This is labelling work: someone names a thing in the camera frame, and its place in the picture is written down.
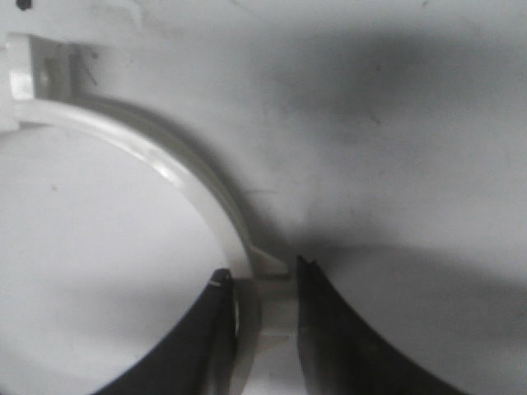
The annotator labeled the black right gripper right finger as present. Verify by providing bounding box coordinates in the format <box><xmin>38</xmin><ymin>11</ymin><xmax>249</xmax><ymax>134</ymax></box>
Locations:
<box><xmin>296</xmin><ymin>256</ymin><xmax>460</xmax><ymax>394</ymax></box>

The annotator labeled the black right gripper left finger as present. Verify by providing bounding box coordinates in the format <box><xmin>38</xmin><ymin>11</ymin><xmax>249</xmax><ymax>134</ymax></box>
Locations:
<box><xmin>98</xmin><ymin>268</ymin><xmax>237</xmax><ymax>395</ymax></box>

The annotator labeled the white curved pipe clamp half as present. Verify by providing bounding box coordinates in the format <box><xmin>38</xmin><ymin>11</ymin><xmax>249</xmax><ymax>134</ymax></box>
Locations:
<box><xmin>1</xmin><ymin>1</ymin><xmax>305</xmax><ymax>394</ymax></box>

